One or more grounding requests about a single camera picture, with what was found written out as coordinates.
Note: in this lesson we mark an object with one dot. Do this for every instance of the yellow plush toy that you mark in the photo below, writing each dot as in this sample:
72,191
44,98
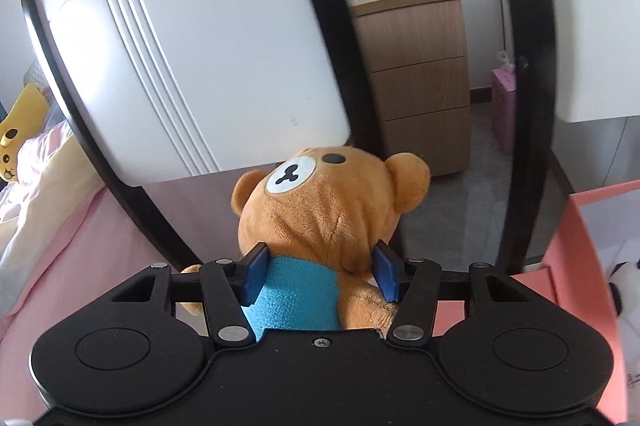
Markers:
22,126

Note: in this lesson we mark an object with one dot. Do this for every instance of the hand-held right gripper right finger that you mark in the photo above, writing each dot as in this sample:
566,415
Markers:
387,273

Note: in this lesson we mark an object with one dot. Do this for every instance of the salmon shoe box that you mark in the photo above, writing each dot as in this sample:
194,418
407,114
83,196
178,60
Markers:
575,256

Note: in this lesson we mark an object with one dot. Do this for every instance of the pink tissue box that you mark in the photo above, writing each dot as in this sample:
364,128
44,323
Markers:
502,106

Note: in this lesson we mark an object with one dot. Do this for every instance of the panda plush toy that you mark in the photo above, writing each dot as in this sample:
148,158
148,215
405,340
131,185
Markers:
625,286

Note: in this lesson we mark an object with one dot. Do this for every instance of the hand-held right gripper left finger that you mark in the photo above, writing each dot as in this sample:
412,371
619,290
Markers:
255,273

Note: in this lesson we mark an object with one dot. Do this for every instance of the brown bear plush toy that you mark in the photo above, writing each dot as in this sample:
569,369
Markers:
325,216

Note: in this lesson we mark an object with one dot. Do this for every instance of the cream quilt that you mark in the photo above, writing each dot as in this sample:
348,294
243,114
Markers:
55,186

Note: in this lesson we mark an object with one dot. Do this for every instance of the wooden nightstand with drawers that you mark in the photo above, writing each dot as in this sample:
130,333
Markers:
420,81

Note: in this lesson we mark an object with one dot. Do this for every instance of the white chair with black frame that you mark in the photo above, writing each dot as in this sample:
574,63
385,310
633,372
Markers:
200,56
530,106

